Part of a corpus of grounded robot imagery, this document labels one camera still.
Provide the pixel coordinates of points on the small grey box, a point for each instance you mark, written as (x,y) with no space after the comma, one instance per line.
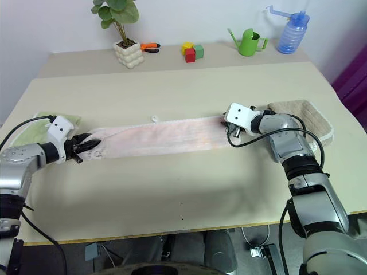
(91,252)

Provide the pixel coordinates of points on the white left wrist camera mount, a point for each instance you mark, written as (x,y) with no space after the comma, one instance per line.
(58,126)

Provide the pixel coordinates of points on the green watering can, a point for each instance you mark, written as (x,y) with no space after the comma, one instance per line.
(248,43)

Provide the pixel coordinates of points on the blue plastic spray bottle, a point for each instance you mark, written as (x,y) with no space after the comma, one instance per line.
(292,37)

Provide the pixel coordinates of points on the green towel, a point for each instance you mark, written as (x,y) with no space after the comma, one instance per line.
(35,130)

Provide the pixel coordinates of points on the dark rounded robot base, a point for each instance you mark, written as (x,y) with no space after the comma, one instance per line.
(160,269)

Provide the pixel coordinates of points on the purple curtain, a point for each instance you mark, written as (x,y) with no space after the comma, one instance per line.
(354,83)

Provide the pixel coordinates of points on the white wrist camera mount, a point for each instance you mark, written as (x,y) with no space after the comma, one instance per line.
(58,126)
(239,114)

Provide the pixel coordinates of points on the red wooden block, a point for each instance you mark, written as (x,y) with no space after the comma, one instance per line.
(189,55)

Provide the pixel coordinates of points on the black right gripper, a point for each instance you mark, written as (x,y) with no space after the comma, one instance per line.
(233,130)

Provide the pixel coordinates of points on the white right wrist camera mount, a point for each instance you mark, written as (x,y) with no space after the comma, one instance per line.
(239,114)

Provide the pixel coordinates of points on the yellow wooden block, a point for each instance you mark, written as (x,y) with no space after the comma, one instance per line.
(187,46)

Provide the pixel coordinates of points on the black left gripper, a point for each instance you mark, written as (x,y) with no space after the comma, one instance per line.
(70,149)

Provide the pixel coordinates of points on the long pink towel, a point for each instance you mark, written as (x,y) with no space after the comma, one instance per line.
(160,137)

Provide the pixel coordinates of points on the beige towel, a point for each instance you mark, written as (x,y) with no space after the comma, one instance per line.
(312,114)

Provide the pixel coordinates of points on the black floor pedal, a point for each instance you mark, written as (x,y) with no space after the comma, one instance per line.
(271,255)

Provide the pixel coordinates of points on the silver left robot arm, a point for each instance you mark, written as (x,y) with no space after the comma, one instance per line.
(20,166)

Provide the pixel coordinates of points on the green wooden block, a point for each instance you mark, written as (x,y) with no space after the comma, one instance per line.
(199,52)

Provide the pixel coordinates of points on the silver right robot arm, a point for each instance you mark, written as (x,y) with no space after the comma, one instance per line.
(318,197)

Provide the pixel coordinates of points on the white bubble plant pot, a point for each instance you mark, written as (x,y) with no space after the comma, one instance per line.
(129,55)

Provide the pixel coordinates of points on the green leafy plant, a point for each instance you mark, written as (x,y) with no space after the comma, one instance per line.
(114,13)

